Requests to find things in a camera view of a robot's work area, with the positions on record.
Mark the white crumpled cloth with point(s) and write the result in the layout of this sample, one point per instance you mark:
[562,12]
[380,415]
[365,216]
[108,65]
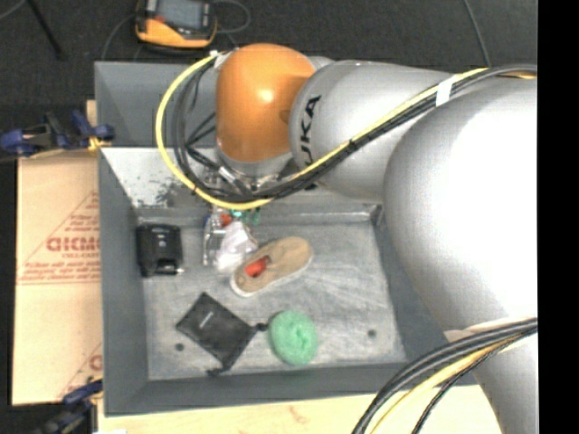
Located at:
[235,244]

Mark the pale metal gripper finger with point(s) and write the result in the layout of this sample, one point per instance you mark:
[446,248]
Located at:
[220,238]
[207,247]

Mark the small red object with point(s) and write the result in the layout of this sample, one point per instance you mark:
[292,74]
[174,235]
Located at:
[257,267]

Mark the grey metal bin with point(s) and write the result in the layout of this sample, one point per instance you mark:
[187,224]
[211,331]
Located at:
[344,287]

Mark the beige slip-on shoe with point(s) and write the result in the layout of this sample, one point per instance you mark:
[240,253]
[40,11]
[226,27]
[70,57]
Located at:
[285,260]

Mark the brown cardboard board, red print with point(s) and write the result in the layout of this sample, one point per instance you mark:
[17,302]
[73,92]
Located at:
[54,296]

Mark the green round sponge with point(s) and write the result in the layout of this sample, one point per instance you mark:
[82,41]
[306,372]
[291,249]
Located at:
[294,338]

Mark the black box device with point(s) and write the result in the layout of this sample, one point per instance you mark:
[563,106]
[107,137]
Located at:
[158,247]

